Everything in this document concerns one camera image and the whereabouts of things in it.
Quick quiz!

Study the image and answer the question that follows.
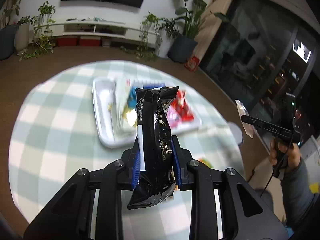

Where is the black snack packet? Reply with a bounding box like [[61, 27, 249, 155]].
[[127, 86, 179, 210]]

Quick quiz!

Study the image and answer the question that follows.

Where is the clear candy packet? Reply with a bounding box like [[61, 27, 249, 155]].
[[234, 99, 255, 139]]

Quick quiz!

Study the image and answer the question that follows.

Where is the right forearm grey sleeve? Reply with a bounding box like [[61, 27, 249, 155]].
[[280, 159, 319, 232]]

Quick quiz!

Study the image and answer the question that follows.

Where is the person's right hand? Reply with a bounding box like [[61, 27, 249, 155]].
[[269, 139, 301, 173]]

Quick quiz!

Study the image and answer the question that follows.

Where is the red snack packet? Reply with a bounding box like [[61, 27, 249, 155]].
[[171, 89, 194, 122]]

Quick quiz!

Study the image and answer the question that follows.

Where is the blue yellow snack packet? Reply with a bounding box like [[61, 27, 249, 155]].
[[127, 86, 137, 109]]

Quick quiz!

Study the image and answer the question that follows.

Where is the white plastic tray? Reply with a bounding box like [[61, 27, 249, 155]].
[[92, 77, 202, 148]]

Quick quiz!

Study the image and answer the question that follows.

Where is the red gift box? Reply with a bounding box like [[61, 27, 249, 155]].
[[184, 56, 200, 72]]

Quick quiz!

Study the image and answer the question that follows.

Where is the large plant dark pot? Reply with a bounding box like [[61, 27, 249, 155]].
[[168, 0, 229, 63]]

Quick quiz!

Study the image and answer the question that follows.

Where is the white pot trailing plant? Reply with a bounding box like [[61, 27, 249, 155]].
[[136, 12, 179, 60]]

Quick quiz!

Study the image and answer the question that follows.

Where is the white TV cabinet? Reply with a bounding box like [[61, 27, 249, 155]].
[[32, 19, 161, 47]]

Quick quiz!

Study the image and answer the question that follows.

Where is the left white pot plant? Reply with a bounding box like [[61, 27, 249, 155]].
[[15, 1, 56, 61]]

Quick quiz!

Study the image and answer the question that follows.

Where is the left dark pot plant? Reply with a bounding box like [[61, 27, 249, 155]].
[[1, 0, 21, 61]]

